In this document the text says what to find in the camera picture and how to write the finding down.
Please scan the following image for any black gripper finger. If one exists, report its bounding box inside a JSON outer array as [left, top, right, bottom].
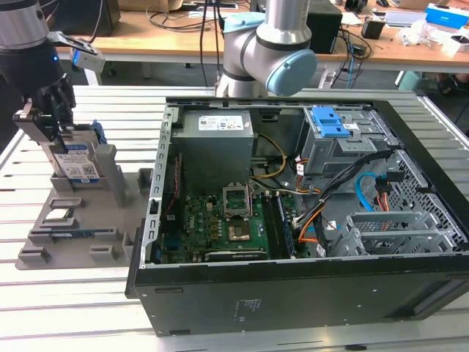
[[43, 73, 77, 128], [12, 98, 70, 155]]

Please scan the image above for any hard disk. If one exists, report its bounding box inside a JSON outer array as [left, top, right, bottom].
[[43, 119, 108, 185]]

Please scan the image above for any silver disk bay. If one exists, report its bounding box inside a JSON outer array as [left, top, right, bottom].
[[329, 210, 459, 258]]

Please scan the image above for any silver CPU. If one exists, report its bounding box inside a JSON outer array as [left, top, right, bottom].
[[43, 208, 73, 224]]

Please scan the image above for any grey parts rack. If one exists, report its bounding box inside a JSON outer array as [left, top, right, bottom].
[[14, 142, 155, 272]]

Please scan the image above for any blue RAM stick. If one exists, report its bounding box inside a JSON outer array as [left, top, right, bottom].
[[48, 228, 115, 238]]

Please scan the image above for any wooden desk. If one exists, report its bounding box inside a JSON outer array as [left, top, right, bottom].
[[47, 6, 469, 75]]

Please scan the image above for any black case fan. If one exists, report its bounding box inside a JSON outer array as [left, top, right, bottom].
[[160, 153, 185, 221]]

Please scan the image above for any grey power supply unit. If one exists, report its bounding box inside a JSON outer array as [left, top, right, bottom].
[[169, 109, 256, 187]]

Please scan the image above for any green motherboard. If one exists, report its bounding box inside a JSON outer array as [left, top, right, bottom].
[[156, 191, 313, 263]]

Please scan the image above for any metal CPU socket cover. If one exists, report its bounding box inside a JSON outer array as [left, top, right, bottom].
[[221, 180, 254, 221]]

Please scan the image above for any black graphics card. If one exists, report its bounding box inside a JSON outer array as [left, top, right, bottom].
[[202, 248, 269, 263]]

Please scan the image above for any installed RAM stick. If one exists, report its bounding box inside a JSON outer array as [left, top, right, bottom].
[[275, 193, 298, 258]]

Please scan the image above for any blue drive cage latch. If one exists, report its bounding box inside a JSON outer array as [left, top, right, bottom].
[[310, 105, 350, 139]]

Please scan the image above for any black box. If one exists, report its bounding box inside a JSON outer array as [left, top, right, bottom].
[[306, 7, 344, 55]]

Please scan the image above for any grey drive cage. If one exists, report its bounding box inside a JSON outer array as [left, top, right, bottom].
[[298, 105, 399, 177]]

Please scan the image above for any black PC case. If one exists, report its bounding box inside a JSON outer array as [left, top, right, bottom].
[[124, 95, 469, 339]]

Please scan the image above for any small black container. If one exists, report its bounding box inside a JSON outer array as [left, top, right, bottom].
[[360, 18, 386, 41]]

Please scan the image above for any blue white carton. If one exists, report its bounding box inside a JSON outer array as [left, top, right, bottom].
[[424, 1, 469, 27]]

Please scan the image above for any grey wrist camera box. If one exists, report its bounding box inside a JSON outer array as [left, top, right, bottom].
[[46, 30, 106, 73]]

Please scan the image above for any red black fan wire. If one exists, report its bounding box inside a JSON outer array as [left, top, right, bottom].
[[162, 153, 184, 218]]

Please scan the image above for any hanging black cable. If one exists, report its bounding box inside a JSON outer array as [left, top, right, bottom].
[[199, 0, 225, 89]]

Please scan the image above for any yellow wire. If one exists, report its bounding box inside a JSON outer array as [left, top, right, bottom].
[[250, 133, 289, 181]]

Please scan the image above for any black wire bundle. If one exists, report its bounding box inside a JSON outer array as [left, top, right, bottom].
[[292, 148, 403, 231]]

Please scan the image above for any blue flat wire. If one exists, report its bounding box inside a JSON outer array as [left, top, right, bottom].
[[356, 171, 386, 213]]

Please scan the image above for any orange red wire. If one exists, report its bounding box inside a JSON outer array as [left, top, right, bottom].
[[297, 182, 392, 246]]

